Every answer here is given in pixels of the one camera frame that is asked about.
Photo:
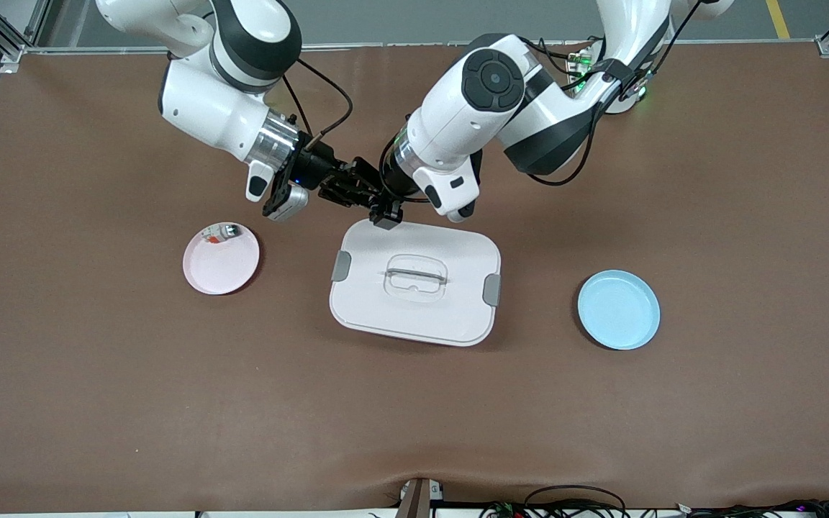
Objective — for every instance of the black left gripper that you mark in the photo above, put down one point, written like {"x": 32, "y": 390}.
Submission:
{"x": 392, "y": 185}

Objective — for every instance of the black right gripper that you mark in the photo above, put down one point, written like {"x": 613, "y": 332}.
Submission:
{"x": 319, "y": 163}

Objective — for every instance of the orange and black switch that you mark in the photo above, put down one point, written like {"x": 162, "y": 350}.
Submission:
{"x": 373, "y": 194}

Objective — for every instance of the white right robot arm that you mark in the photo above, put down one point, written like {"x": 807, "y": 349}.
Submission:
{"x": 206, "y": 101}

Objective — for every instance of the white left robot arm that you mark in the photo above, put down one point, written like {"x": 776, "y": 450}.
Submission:
{"x": 458, "y": 108}

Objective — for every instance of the grey box latch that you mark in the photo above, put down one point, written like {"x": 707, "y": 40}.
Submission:
{"x": 491, "y": 290}
{"x": 341, "y": 266}

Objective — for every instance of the white lidded storage box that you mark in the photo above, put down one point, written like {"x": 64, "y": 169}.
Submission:
{"x": 386, "y": 309}

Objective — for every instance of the small clear grey component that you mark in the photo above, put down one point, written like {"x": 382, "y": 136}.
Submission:
{"x": 224, "y": 232}

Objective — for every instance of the pink round plate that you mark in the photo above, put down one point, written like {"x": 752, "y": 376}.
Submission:
{"x": 220, "y": 270}

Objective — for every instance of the brown table mat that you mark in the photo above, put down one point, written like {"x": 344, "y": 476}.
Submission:
{"x": 414, "y": 417}

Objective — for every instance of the light blue round plate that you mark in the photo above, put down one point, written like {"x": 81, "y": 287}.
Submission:
{"x": 619, "y": 309}

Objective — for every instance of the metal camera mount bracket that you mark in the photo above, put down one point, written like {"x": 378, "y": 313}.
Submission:
{"x": 418, "y": 500}

